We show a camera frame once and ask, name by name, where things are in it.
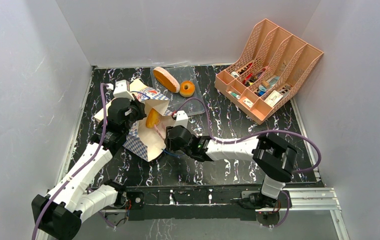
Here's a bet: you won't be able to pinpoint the pink metal tongs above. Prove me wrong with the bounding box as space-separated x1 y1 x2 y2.
153 123 166 141

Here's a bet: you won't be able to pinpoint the stationery items in rack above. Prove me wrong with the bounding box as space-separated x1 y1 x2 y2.
231 61 292 104

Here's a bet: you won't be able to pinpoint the round orange fake bun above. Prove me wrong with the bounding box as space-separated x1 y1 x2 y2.
145 108 162 129

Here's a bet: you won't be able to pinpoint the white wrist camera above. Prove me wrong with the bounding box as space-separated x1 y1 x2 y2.
172 110 188 128
106 80 134 100

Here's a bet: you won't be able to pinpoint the orange fake donut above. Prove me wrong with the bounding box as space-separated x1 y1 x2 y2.
179 80 195 98

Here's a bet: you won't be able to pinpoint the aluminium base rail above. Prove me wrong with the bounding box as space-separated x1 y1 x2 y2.
36 187 351 240

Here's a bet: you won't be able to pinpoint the clear plastic tray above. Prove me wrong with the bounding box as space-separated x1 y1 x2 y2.
150 65 207 116

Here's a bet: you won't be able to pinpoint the pink file organizer rack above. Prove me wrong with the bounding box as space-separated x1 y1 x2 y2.
215 19 324 124

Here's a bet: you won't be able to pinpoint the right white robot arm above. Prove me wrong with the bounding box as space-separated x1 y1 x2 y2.
165 125 298 207

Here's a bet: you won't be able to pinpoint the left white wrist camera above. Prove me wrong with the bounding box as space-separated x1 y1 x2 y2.
106 80 134 100

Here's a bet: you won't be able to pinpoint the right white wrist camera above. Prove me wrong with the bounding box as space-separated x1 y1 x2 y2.
172 110 188 128

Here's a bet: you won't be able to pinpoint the brown checkered paper bag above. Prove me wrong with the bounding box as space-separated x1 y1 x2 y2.
90 79 174 162

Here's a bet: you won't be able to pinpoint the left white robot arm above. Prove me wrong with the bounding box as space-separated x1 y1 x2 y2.
31 97 146 240

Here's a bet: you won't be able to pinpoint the pink sugared bread slice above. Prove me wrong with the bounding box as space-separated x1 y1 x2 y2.
153 67 180 93

